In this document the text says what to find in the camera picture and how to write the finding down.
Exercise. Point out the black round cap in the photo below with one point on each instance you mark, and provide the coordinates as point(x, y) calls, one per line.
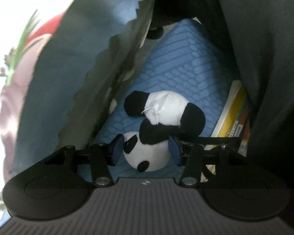
point(155, 33)

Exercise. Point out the floral bed sheet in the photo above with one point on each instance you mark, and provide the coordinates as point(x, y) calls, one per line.
point(5, 29)

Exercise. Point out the panda plush toy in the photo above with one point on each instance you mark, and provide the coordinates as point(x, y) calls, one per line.
point(166, 107)

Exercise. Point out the colourful book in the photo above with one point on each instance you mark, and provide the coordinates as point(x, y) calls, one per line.
point(243, 137)

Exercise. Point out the yellow book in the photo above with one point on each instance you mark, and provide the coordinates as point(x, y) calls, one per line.
point(232, 112)

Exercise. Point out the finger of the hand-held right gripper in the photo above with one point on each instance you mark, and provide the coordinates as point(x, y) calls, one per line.
point(117, 149)
point(174, 151)

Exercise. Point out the black bag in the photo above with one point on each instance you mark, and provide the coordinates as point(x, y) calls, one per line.
point(259, 53)

